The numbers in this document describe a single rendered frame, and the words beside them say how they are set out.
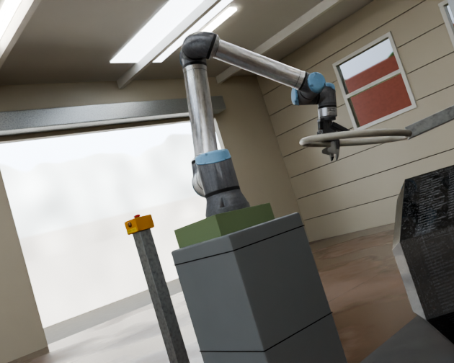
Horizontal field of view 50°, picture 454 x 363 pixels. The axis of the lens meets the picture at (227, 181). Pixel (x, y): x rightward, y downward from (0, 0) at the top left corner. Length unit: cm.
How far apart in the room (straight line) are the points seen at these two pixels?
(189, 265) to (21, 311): 589
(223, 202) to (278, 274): 36
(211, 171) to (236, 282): 47
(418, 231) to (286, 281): 63
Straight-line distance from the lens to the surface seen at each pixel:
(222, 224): 188
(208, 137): 222
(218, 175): 198
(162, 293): 288
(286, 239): 195
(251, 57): 226
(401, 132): 212
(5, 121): 794
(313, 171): 1071
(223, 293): 187
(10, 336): 771
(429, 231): 218
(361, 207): 1018
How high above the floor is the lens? 88
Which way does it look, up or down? 5 degrees up
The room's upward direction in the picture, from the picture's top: 17 degrees counter-clockwise
